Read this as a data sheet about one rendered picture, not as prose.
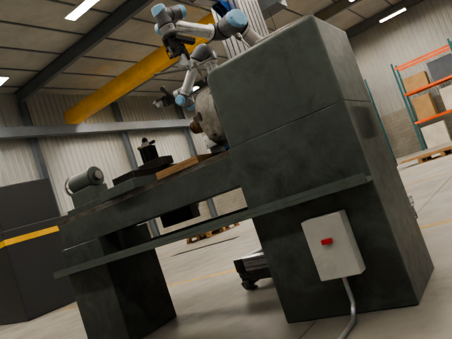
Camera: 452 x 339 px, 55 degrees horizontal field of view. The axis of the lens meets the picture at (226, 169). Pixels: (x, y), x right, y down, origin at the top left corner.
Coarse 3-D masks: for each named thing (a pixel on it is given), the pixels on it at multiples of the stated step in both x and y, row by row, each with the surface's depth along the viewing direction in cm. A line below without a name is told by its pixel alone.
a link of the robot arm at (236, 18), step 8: (224, 16) 255; (232, 16) 249; (240, 16) 252; (224, 24) 254; (232, 24) 250; (240, 24) 250; (248, 24) 255; (224, 32) 257; (232, 32) 255; (240, 32) 254; (248, 32) 257; (248, 40) 259; (256, 40) 260
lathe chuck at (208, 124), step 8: (208, 88) 229; (200, 96) 227; (200, 104) 224; (208, 104) 220; (200, 112) 223; (208, 112) 220; (208, 120) 221; (208, 128) 223; (216, 128) 222; (208, 136) 226; (224, 136) 225; (224, 144) 234
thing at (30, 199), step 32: (0, 192) 641; (32, 192) 673; (0, 224) 630; (32, 224) 620; (0, 256) 608; (32, 256) 607; (0, 288) 629; (32, 288) 595; (64, 288) 624; (0, 320) 653
